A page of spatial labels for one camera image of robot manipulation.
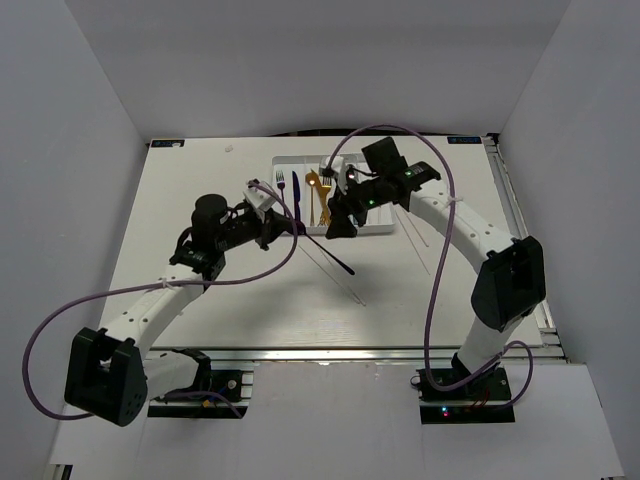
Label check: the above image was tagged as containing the blue right corner label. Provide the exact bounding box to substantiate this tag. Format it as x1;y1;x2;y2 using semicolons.
447;136;483;145

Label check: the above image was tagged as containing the white divided utensil tray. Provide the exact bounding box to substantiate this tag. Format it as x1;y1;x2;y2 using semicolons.
271;154;395;236

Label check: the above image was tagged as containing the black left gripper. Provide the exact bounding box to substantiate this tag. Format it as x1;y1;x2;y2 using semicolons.
215;207;293;252

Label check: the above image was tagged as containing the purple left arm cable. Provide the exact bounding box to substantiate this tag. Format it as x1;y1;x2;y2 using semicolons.
21;181;307;420

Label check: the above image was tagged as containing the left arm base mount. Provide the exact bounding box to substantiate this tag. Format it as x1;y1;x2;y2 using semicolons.
147;367;254;420

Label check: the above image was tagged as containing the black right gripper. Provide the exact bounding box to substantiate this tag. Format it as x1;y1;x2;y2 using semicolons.
325;175;387;241

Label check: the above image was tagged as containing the gold spoon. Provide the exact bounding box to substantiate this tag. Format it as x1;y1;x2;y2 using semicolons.
305;170;318;226

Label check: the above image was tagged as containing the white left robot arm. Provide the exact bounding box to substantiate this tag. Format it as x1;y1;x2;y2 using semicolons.
64;185;297;426

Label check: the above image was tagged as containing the blue left corner label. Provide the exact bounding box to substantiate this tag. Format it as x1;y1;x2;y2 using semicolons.
150;139;185;148

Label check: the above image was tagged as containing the purple iridescent knife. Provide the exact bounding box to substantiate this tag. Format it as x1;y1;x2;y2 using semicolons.
292;171;301;222

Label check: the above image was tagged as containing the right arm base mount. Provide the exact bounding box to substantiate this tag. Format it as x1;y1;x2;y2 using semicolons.
410;367;515;425

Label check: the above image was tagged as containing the purple iridescent spoon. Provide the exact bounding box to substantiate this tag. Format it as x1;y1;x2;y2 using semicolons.
301;232;356;276

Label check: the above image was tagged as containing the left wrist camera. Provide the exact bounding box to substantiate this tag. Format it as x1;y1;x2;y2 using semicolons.
243;179;276;222

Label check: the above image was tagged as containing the blue corner label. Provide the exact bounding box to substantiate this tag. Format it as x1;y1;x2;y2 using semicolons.
447;136;483;145
150;139;185;148

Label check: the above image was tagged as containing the gold knife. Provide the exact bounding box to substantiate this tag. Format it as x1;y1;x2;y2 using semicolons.
316;172;332;226

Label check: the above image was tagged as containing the purple iridescent fork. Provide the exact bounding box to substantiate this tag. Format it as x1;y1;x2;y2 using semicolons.
275;170;286;201

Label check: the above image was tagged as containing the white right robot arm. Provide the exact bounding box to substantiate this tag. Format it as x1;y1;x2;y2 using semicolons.
319;137;546;399

